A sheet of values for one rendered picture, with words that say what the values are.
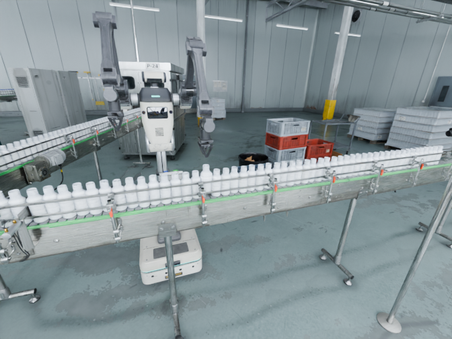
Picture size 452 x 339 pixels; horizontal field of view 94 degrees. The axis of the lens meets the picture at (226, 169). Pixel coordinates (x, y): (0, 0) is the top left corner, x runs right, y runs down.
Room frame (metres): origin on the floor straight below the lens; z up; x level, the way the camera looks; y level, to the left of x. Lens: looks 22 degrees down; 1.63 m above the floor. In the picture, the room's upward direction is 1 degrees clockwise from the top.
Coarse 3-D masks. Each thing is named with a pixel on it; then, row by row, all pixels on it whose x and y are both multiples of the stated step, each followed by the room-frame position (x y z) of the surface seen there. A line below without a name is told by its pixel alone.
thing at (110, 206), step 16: (272, 176) 1.22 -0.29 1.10; (336, 176) 1.29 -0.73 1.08; (416, 176) 1.62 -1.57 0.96; (448, 176) 1.77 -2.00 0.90; (112, 192) 0.93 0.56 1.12; (272, 192) 1.17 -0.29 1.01; (112, 208) 0.86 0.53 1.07; (272, 208) 1.16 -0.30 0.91; (0, 224) 0.76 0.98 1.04; (112, 224) 0.86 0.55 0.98
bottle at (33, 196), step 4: (32, 188) 0.87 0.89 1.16; (28, 192) 0.84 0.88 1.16; (32, 192) 0.84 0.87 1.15; (36, 192) 0.86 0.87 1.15; (28, 196) 0.84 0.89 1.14; (32, 196) 0.84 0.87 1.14; (36, 196) 0.85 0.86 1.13; (40, 196) 0.86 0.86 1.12; (28, 200) 0.83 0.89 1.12; (32, 200) 0.83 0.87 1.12; (36, 200) 0.84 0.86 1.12; (40, 200) 0.85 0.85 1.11; (40, 204) 0.85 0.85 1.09; (32, 208) 0.83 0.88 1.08; (36, 208) 0.83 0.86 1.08; (40, 208) 0.84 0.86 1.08; (44, 208) 0.86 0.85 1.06; (32, 212) 0.83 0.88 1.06; (36, 212) 0.83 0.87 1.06; (40, 212) 0.84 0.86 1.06; (44, 212) 0.85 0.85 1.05; (36, 220) 0.83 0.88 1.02; (40, 220) 0.83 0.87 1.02; (44, 220) 0.84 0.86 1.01
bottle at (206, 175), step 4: (204, 164) 1.15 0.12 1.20; (208, 164) 1.15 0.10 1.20; (204, 168) 1.12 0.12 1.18; (208, 168) 1.12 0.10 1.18; (204, 172) 1.11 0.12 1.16; (208, 172) 1.12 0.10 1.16; (200, 176) 1.12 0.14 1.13; (204, 176) 1.10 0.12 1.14; (208, 176) 1.10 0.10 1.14; (212, 176) 1.13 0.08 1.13; (204, 180) 1.10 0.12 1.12; (208, 180) 1.10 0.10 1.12; (204, 184) 1.10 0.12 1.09; (208, 184) 1.11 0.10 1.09; (204, 188) 1.10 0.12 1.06; (208, 188) 1.11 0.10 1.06
